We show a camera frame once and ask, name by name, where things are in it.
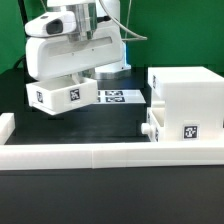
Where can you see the white drawer box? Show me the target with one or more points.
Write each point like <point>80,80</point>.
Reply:
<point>59,95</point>
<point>154,126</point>

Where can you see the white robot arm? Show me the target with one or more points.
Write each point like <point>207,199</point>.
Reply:
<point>85,15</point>

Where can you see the white drawer cabinet frame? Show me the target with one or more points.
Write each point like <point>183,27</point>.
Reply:
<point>193,99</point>

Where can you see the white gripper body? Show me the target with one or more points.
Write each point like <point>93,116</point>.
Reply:
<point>51,52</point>

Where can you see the black pole with clamp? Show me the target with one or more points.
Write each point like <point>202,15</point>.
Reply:
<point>23,13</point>

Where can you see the white fiducial marker sheet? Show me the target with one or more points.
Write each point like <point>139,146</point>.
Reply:
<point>120,97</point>

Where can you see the white U-shaped border fence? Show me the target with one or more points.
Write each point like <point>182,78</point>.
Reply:
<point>103,155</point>

